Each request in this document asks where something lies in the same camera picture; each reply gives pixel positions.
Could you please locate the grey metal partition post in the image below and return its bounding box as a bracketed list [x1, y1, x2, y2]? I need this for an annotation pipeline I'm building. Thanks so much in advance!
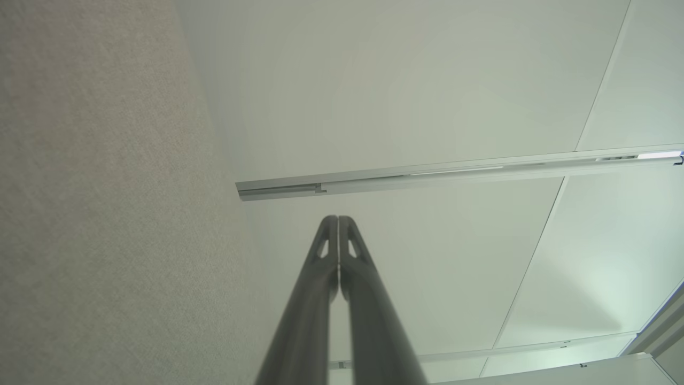
[235, 150, 684, 202]

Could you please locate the grey metal frame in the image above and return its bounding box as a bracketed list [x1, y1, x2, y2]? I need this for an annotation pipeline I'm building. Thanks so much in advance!
[619, 278, 684, 358]

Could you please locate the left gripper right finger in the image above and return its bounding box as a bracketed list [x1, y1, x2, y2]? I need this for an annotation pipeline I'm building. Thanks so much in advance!
[339, 215, 428, 385]

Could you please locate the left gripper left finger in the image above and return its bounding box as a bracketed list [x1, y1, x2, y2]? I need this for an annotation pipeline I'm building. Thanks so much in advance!
[255, 215, 339, 385]

